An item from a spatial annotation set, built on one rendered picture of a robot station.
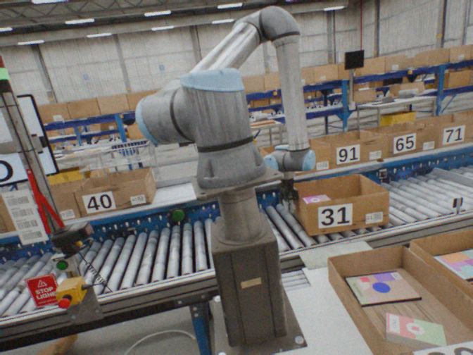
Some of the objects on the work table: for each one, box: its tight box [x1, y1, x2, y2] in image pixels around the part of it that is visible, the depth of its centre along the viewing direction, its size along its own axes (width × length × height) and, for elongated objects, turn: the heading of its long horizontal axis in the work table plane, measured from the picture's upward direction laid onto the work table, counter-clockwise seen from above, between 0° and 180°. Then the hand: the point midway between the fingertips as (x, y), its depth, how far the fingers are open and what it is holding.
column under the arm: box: [210, 213, 308, 355], centre depth 83 cm, size 26×26×33 cm
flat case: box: [343, 270, 422, 307], centre depth 91 cm, size 14×19×2 cm
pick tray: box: [327, 245, 473, 355], centre depth 81 cm, size 28×38×10 cm
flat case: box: [432, 248, 473, 282], centre depth 94 cm, size 14×19×2 cm
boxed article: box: [386, 313, 447, 349], centre depth 73 cm, size 7×13×4 cm, turn 87°
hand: (288, 210), depth 147 cm, fingers closed
